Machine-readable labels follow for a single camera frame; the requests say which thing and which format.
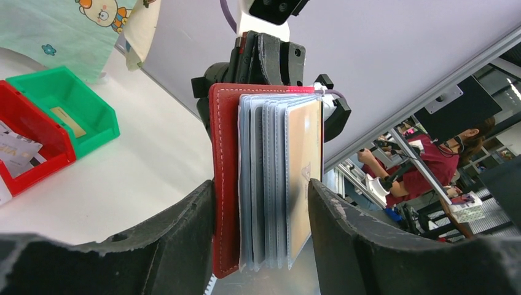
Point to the green plastic bin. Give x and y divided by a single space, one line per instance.
60 87

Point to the red plastic bin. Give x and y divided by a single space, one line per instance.
26 119

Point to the red leather card holder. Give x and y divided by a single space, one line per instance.
248 138

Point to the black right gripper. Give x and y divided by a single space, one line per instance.
263 59

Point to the gold credit card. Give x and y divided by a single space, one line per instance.
303 150

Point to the mint cartoon cloth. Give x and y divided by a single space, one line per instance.
79 35

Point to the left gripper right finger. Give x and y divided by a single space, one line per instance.
356 253

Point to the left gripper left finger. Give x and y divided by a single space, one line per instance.
169 253

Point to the person in red shirt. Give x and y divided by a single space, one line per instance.
442 160

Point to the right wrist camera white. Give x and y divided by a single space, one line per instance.
267 16

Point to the gold card in bin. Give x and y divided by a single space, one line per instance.
69 121

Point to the white plastic bin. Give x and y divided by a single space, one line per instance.
5 194

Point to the black monitor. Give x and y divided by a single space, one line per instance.
459 108

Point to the silver credit cards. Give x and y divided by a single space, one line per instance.
18 153

